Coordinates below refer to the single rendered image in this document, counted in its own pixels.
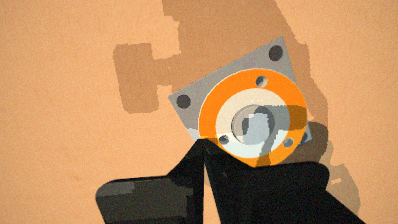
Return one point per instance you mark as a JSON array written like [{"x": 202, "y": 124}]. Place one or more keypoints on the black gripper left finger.
[{"x": 178, "y": 193}]

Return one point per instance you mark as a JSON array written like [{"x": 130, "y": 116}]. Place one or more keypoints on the orange round plate with tab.
[{"x": 277, "y": 93}]

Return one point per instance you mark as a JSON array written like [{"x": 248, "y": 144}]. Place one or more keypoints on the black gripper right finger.
[{"x": 234, "y": 183}]

